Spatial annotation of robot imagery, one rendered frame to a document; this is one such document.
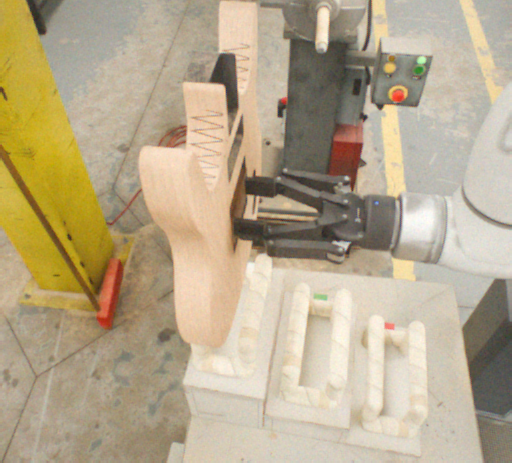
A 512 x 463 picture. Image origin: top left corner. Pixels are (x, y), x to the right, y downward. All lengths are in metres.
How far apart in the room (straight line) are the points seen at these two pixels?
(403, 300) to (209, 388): 0.54
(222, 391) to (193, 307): 0.36
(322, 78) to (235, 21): 1.25
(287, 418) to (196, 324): 0.43
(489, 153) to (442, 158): 2.47
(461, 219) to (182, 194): 0.35
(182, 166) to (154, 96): 2.94
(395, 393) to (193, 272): 0.67
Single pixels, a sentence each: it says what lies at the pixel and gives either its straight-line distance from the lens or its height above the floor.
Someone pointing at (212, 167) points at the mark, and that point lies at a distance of 0.55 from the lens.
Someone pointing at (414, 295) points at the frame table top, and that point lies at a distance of 1.27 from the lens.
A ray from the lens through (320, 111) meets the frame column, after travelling 1.99.
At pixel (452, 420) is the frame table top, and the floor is 0.93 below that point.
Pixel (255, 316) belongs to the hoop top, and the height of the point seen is 1.21.
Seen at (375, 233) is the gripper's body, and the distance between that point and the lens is 0.65.
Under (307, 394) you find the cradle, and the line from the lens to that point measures 0.98.
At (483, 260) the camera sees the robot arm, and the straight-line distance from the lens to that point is 0.66.
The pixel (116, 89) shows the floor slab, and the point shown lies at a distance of 3.47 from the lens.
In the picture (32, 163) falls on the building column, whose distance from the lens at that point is 1.77.
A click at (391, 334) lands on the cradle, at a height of 0.98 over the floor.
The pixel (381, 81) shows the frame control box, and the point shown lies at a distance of 1.71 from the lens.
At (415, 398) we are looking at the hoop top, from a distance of 1.03.
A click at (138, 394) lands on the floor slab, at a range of 2.15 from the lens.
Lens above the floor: 1.98
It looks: 49 degrees down
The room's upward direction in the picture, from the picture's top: straight up
